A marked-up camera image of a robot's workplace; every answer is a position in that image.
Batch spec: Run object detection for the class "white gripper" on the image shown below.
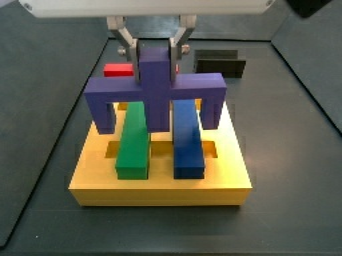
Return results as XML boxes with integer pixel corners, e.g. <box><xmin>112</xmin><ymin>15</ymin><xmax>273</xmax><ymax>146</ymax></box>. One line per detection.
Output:
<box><xmin>18</xmin><ymin>0</ymin><xmax>275</xmax><ymax>81</ymax></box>

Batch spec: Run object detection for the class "purple comb-shaped block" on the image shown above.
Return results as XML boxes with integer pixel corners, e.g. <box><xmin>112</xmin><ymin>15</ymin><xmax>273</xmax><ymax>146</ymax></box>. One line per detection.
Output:
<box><xmin>84</xmin><ymin>47</ymin><xmax>226</xmax><ymax>134</ymax></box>

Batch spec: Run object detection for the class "black angle fixture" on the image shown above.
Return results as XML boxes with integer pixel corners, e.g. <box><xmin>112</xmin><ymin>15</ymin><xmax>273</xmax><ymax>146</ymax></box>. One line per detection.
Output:
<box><xmin>193</xmin><ymin>50</ymin><xmax>245</xmax><ymax>78</ymax></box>

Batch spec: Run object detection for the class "yellow slotted board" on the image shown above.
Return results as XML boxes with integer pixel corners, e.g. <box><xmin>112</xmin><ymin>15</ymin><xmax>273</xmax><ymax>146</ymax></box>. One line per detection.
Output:
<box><xmin>69</xmin><ymin>103</ymin><xmax>252</xmax><ymax>206</ymax></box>

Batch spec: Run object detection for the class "red comb-shaped block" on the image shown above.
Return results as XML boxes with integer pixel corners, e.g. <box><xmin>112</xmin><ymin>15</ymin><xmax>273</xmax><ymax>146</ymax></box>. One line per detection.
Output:
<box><xmin>102</xmin><ymin>63</ymin><xmax>170</xmax><ymax>81</ymax></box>

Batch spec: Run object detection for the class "blue long bar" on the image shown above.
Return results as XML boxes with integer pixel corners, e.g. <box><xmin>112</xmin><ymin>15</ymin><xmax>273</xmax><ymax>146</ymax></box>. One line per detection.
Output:
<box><xmin>172</xmin><ymin>100</ymin><xmax>205</xmax><ymax>179</ymax></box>

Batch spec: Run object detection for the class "green long bar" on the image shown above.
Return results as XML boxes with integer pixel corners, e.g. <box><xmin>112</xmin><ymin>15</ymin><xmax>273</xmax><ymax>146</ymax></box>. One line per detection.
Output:
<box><xmin>114</xmin><ymin>102</ymin><xmax>149</xmax><ymax>180</ymax></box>

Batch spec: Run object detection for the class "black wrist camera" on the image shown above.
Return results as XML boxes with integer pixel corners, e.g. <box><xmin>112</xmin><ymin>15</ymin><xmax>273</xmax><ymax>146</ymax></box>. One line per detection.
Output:
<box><xmin>285</xmin><ymin>0</ymin><xmax>332</xmax><ymax>18</ymax></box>

